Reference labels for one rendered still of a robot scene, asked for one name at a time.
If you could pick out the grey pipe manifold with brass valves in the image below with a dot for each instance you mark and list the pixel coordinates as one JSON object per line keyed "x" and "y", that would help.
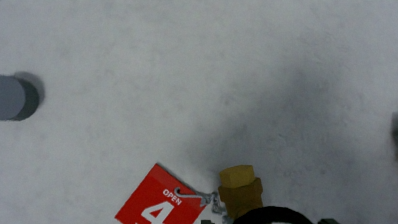
{"x": 241, "y": 191}

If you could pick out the small grey cylinder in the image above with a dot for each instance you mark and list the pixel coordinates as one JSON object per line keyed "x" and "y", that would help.
{"x": 19, "y": 97}

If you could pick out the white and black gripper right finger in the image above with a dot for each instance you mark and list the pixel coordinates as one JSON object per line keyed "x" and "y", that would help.
{"x": 328, "y": 221}

